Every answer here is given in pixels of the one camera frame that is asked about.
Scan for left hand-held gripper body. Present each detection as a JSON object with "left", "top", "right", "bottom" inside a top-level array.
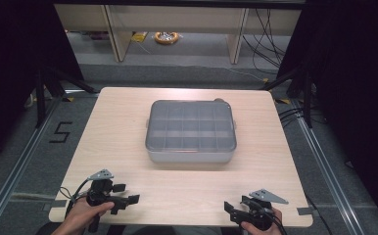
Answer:
[{"left": 86, "top": 168, "right": 130, "bottom": 233}]

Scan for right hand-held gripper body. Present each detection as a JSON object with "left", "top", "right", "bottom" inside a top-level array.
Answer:
[{"left": 232, "top": 188, "right": 290, "bottom": 231}]

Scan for grey compartment box with lid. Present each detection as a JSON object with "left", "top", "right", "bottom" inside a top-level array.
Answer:
[{"left": 144, "top": 99, "right": 238, "bottom": 165}]

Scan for person's right hand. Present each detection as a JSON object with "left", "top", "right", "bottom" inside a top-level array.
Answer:
[{"left": 240, "top": 208, "right": 283, "bottom": 235}]

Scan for person's left hand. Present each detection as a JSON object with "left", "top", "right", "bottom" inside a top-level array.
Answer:
[{"left": 50, "top": 196, "right": 116, "bottom": 235}]

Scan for black tape floor mark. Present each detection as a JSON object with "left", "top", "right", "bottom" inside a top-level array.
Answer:
[{"left": 48, "top": 120, "right": 74, "bottom": 144}]

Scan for black tripod stand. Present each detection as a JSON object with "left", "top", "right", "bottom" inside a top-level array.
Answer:
[
  {"left": 260, "top": 64, "right": 316, "bottom": 129},
  {"left": 34, "top": 64, "right": 99, "bottom": 129}
]

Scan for black curtain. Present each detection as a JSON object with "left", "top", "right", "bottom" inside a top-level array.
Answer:
[
  {"left": 276, "top": 0, "right": 378, "bottom": 226},
  {"left": 0, "top": 0, "right": 85, "bottom": 170}
]

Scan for yellow packet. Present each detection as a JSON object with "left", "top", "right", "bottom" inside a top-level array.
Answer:
[{"left": 130, "top": 31, "right": 149, "bottom": 44}]

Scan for orange tape roll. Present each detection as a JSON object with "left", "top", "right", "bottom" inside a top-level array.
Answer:
[{"left": 153, "top": 30, "right": 181, "bottom": 46}]

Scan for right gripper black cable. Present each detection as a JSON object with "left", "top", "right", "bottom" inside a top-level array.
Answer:
[{"left": 262, "top": 209, "right": 289, "bottom": 235}]

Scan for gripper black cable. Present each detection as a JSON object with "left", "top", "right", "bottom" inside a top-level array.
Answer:
[
  {"left": 262, "top": 209, "right": 289, "bottom": 235},
  {"left": 59, "top": 178, "right": 92, "bottom": 219}
]

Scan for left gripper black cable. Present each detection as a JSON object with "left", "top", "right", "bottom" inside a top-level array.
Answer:
[{"left": 59, "top": 178, "right": 92, "bottom": 219}]

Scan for aluminium floor rail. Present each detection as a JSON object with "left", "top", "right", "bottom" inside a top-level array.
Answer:
[
  {"left": 0, "top": 88, "right": 90, "bottom": 235},
  {"left": 289, "top": 97, "right": 367, "bottom": 235}
]

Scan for black floor cables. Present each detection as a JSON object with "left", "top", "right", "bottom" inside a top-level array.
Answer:
[{"left": 277, "top": 106, "right": 328, "bottom": 129}]

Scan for hanging black cables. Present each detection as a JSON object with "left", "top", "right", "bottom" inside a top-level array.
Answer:
[{"left": 241, "top": 8, "right": 293, "bottom": 76}]

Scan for white desk frame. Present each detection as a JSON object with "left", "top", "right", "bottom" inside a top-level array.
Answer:
[{"left": 53, "top": 3, "right": 303, "bottom": 65}]

